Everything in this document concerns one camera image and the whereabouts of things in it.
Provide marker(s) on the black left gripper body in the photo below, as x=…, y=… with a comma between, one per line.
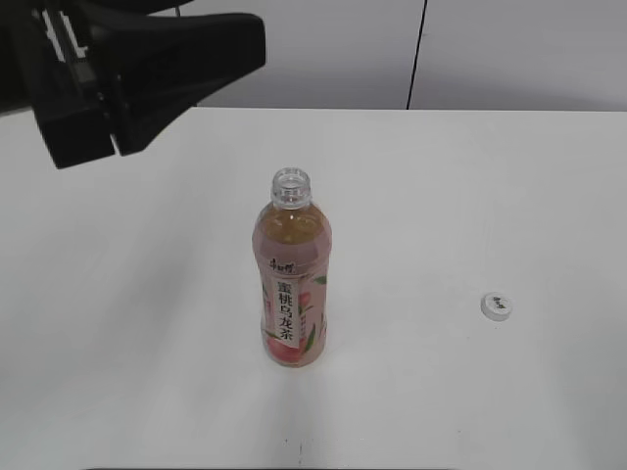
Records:
x=42, y=71

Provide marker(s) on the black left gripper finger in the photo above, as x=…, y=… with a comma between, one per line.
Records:
x=153, y=69

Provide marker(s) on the pink peach tea bottle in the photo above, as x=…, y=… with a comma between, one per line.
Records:
x=292, y=241

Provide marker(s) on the white bottle cap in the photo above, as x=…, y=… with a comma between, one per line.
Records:
x=496, y=306

